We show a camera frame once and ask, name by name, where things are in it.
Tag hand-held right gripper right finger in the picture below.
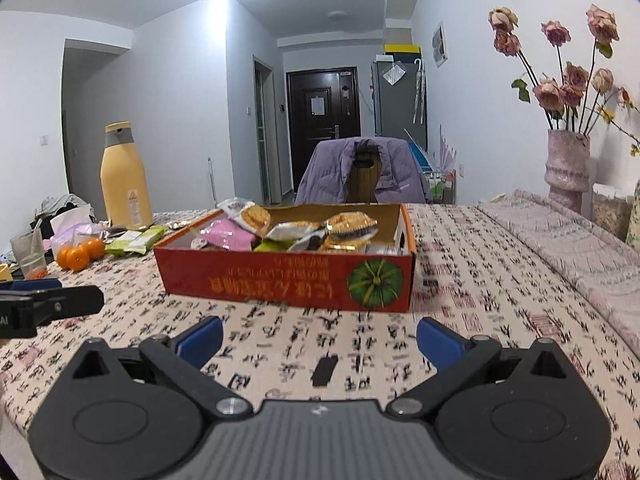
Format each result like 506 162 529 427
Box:
387 316 571 422

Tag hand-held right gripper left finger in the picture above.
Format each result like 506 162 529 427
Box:
70 316 253 422

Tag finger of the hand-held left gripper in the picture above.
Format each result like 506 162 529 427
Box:
30 285 105 326
0 279 63 297

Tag orange cardboard box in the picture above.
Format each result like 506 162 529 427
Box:
153 203 416 313

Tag clear plastic cup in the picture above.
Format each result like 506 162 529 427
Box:
10 230 48 281

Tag pink plastic bag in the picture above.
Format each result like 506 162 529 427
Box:
50 222 106 252

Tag white tissue paper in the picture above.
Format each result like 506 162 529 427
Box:
50 208 91 236

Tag pile of clothes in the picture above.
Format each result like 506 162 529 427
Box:
30 194 96 238

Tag printed tablecloth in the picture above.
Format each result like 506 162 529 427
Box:
0 203 640 480

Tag pink snack packet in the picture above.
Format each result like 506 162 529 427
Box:
197 219 256 251

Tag black tape piece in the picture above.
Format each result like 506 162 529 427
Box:
311 355 338 390

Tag lime green snack packet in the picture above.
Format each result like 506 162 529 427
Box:
252 240 296 254

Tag yellow thermos bottle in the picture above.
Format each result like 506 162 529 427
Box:
100 121 154 228

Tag clear cracker packet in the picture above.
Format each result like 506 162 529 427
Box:
325 211 379 241
217 197 273 238

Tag silver snack packet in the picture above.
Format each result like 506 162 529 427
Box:
265 220 321 242

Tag folded pink cloth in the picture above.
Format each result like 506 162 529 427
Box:
477 190 640 356

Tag green and white cartons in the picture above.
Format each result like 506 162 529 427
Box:
425 170 456 200

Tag wooden chair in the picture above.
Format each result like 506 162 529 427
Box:
347 152 381 205

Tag purple puffer jacket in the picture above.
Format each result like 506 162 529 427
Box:
296 136 432 205

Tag glass sliding door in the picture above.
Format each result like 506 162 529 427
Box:
252 55 275 206

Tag pink textured vase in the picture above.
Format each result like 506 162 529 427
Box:
544 129 592 215

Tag glass jar of grains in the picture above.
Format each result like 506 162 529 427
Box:
592 183 633 241

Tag patterned cream vase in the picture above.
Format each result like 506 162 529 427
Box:
625 195 640 247

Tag dark brown entrance door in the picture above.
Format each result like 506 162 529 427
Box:
286 66 361 191

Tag grey refrigerator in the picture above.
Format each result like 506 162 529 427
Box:
371 57 428 141

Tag white folded umbrella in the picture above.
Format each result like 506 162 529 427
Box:
412 58 426 124

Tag bunch of dried roses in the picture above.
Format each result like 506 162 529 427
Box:
488 4 640 157

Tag pink wall decoration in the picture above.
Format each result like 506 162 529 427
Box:
437 125 458 173

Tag wall poster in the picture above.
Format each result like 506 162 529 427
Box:
432 21 447 68

